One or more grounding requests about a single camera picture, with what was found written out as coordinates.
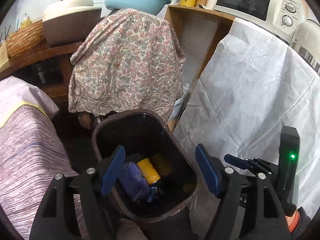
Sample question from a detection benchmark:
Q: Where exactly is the yellow round can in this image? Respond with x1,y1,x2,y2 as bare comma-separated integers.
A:
137,158,161,185

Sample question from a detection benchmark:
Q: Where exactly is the brown trash bin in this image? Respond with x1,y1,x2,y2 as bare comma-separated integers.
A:
92,109,197,223

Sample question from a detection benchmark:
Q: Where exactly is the hand with orange glove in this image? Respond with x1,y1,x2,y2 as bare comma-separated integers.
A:
285,206,311,239

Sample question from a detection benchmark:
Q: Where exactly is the purple striped tablecloth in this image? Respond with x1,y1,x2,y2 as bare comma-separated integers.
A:
1,76,76,239

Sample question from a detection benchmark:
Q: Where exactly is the white plastic sheet cover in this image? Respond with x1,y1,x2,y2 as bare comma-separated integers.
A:
174,18,319,217

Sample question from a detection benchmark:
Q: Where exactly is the purple carton in bin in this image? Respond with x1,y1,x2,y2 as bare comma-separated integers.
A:
118,162,149,202

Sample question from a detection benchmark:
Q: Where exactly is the white electric kettle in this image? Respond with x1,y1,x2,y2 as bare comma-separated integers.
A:
291,19,320,75

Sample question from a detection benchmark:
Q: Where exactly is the wooden side shelf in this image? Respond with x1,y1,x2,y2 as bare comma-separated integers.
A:
164,5,235,85

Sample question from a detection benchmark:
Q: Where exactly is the dark wooden counter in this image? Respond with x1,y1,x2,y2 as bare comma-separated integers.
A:
1,42,81,102

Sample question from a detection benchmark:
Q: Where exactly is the paisley patterned cloth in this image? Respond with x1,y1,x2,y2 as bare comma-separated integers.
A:
68,9,185,120

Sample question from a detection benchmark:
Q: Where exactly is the white microwave oven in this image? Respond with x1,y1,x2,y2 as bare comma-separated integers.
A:
214,0,305,43

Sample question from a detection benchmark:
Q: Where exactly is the beige utensil holder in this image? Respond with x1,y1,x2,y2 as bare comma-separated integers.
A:
0,25,11,67

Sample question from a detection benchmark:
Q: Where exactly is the woven basket sink bowl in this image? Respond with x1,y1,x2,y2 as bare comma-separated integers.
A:
5,20,46,58

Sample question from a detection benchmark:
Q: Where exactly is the brown white lidded bin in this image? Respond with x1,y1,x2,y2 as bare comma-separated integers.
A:
42,0,102,47

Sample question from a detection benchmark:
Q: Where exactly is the yellow soap dispenser bottle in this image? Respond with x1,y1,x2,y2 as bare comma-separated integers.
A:
20,14,31,29

